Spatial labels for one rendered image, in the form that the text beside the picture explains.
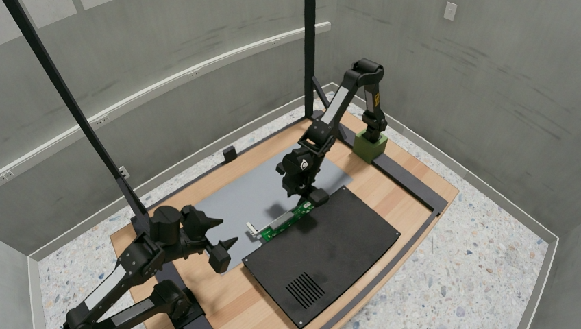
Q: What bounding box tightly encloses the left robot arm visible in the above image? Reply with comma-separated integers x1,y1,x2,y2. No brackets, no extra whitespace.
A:
282,58,388,196

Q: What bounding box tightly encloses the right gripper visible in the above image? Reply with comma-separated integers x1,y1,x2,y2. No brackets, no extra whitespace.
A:
180,218,238,273

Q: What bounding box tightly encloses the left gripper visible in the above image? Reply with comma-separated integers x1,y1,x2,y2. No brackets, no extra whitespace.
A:
275,162,330,207

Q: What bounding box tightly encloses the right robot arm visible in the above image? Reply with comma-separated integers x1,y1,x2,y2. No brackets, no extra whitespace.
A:
63,205,212,329

